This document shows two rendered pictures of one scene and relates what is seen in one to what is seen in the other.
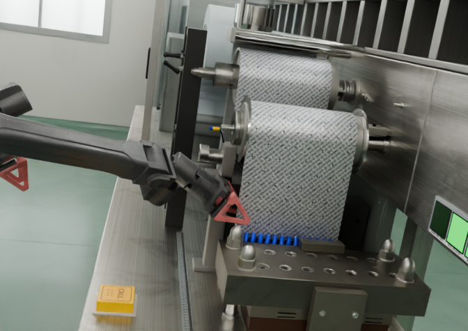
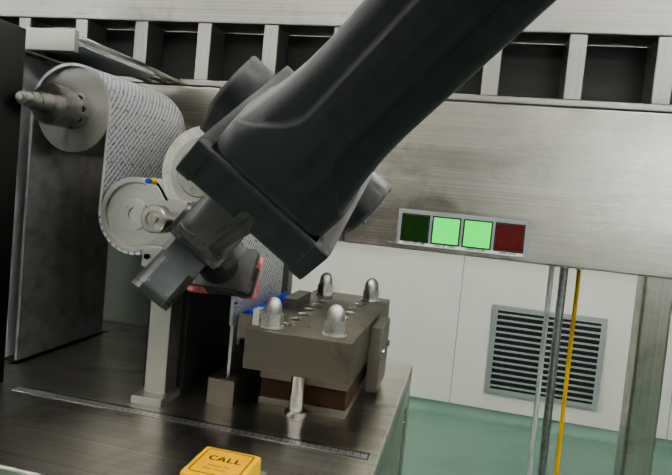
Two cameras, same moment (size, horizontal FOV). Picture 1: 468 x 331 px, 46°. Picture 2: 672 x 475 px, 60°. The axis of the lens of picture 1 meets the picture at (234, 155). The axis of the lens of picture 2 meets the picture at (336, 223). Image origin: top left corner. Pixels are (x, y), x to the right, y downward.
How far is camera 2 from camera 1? 101 cm
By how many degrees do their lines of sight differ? 68
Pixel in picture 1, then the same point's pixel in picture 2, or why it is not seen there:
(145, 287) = (182, 450)
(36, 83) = not seen: outside the picture
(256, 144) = not seen: hidden behind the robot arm
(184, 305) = (255, 434)
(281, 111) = not seen: hidden behind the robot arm
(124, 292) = (222, 456)
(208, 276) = (186, 403)
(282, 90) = (148, 128)
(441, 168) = (395, 185)
